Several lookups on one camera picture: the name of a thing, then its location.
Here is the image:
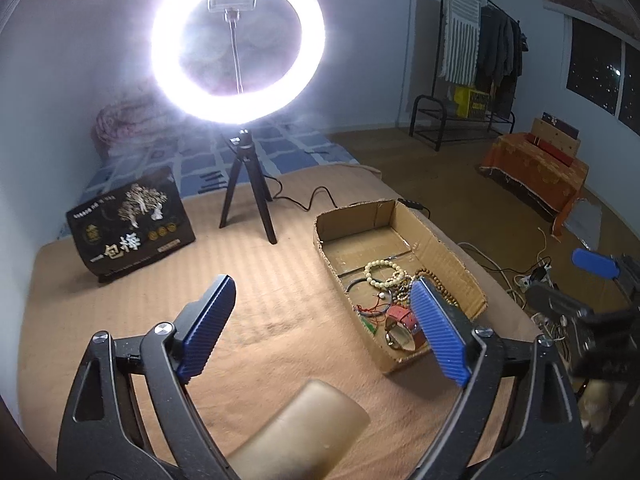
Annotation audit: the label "blue patterned bed sheet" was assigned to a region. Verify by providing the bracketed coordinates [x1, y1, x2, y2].
[60, 119, 362, 239]

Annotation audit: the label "black power cable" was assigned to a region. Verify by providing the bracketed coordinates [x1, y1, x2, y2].
[264, 173, 432, 221]

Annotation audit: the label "yellow box on rack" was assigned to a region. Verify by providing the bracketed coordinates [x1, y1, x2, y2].
[454, 86, 490, 120]

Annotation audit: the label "dark hanging clothes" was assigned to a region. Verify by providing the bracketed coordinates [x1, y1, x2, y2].
[475, 6, 528, 119]

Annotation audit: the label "orange cloth covered table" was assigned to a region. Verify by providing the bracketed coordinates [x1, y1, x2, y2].
[480, 133, 589, 240]

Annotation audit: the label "dark window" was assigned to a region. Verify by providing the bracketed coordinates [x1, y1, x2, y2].
[566, 18, 639, 134]

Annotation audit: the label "gloved right hand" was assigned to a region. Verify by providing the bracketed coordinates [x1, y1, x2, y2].
[578, 379, 616, 434]

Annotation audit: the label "long brown wooden bead mala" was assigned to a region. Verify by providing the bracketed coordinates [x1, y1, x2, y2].
[390, 268, 459, 307]

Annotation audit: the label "pale jade bead bracelet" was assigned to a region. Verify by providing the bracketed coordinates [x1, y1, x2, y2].
[362, 257, 407, 292]

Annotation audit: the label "dark thin bangle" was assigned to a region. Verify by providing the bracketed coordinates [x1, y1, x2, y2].
[345, 276, 386, 304]

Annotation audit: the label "white ring light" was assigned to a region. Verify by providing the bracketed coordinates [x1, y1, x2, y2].
[149, 0, 326, 126]

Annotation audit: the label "black gift box gold print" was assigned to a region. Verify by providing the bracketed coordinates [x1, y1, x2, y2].
[66, 167, 195, 283]

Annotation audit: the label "cardboard box on orange table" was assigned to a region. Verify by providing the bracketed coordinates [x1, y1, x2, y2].
[526, 116, 580, 166]

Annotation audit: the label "folded patterned quilt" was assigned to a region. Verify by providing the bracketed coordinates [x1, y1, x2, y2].
[91, 90, 186, 159]

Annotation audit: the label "black metal clothes rack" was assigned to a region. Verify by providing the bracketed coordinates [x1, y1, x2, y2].
[408, 0, 528, 151]

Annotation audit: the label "tan blanket on bed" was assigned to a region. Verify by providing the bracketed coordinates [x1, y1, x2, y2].
[18, 165, 458, 479]

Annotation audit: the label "white striped hanging cloth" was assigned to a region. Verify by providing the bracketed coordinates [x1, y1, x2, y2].
[439, 0, 482, 87]

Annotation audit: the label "open cardboard box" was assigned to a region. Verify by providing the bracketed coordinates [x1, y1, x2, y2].
[314, 200, 488, 375]

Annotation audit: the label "black tripod stand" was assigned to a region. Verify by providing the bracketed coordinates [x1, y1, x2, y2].
[218, 129, 279, 246]

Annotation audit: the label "tan rounded cushion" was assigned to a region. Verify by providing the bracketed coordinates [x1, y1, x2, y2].
[227, 379, 370, 480]

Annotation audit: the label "white power strip with cables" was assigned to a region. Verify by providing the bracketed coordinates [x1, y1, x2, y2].
[456, 226, 566, 340]

